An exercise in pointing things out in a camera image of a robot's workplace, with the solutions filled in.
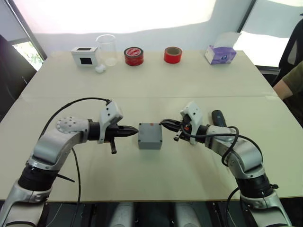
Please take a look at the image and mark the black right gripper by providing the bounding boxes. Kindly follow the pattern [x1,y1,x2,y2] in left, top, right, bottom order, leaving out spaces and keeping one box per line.
[160,115,192,143]

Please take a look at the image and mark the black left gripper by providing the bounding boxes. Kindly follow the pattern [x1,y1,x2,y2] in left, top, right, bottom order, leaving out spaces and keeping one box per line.
[103,124,139,155]

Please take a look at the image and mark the grey plastic junction box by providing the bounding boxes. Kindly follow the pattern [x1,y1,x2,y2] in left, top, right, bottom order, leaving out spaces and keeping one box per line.
[137,122,164,150]

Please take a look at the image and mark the dark blue electric screwdriver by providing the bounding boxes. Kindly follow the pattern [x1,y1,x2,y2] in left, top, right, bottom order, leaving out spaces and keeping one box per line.
[211,109,227,128]

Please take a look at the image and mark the purple tissue box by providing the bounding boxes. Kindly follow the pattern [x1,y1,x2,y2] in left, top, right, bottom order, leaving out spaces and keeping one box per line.
[204,31,242,66]

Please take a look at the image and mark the white box with black windows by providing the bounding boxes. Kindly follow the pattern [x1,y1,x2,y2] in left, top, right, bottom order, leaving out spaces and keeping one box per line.
[71,46,98,68]

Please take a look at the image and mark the red tape roll cardboard core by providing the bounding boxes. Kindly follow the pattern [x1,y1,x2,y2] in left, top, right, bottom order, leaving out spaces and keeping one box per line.
[163,46,184,65]

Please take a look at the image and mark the red printed tape roll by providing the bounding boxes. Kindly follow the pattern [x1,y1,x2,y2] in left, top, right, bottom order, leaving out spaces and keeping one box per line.
[123,46,145,67]

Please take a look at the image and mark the clear glass beaker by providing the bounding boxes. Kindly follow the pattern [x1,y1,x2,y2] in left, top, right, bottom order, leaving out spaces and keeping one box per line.
[95,34,118,67]

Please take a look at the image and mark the grey rounded shape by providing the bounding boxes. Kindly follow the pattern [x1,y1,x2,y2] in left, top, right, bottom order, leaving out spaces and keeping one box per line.
[109,202,136,227]
[174,202,202,227]

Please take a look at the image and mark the person in green shirt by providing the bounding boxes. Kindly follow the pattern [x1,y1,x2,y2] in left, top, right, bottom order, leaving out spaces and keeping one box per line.
[273,63,303,108]

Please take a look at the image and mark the black mesh office chair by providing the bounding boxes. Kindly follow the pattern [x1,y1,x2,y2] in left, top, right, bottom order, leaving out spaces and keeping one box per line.
[271,17,303,86]

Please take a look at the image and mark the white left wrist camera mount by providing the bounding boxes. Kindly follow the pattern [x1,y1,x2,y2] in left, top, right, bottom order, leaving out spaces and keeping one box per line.
[98,100,124,144]

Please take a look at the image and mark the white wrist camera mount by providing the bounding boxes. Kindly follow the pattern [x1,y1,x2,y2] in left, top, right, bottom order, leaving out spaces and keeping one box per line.
[179,101,204,145]
[98,100,124,144]

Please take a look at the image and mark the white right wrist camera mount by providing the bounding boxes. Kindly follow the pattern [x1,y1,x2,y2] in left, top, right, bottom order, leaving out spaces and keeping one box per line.
[179,101,204,145]

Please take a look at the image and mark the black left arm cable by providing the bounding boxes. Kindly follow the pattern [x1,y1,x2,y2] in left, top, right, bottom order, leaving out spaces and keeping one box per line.
[44,97,112,204]

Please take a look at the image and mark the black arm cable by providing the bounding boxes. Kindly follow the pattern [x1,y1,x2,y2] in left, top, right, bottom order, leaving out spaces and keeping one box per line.
[44,97,112,204]
[188,125,264,227]

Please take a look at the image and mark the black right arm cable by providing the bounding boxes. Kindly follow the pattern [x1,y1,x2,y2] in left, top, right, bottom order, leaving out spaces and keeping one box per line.
[188,125,264,227]

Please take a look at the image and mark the black cable tie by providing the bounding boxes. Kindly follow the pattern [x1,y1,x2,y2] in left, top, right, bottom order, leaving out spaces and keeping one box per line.
[56,173,76,183]

